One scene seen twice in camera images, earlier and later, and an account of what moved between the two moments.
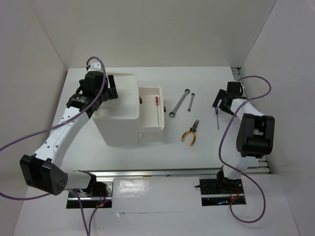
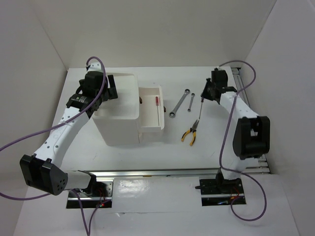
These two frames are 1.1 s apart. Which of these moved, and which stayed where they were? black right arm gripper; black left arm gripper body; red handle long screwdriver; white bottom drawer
Moved: black right arm gripper
Stayed: red handle long screwdriver; white bottom drawer; black left arm gripper body
